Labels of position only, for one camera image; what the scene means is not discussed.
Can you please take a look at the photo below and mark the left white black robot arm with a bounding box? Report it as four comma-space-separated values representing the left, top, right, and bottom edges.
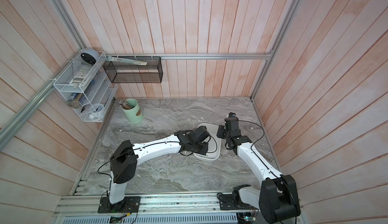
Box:
108, 126, 214, 205

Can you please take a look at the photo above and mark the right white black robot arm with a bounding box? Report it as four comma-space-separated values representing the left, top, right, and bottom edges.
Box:
217, 112, 301, 224

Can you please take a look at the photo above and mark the white rectangular storage tray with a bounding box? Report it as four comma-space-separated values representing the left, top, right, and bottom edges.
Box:
194, 123, 221, 162

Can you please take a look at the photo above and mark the green cup with utensils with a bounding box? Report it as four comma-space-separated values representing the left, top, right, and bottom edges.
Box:
119, 99, 143, 124

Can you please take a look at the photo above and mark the round grey alarm clock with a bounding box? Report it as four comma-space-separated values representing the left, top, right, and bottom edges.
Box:
80, 48, 100, 65

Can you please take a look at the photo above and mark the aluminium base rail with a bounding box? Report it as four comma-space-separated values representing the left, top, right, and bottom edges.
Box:
53, 190, 307, 224

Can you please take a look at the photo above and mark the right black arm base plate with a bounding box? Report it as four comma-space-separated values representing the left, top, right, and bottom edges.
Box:
216, 192, 242, 210

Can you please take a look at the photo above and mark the horizontal aluminium wall rail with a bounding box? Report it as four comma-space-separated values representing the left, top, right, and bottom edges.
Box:
105, 53, 272, 60

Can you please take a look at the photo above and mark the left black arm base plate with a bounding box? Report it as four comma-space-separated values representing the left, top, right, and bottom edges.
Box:
97, 196, 140, 213

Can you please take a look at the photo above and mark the black wire mesh basket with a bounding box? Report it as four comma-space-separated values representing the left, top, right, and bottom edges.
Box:
103, 56, 163, 83

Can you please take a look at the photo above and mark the white wire shelf rack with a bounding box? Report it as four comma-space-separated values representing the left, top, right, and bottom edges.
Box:
54, 51, 118, 123

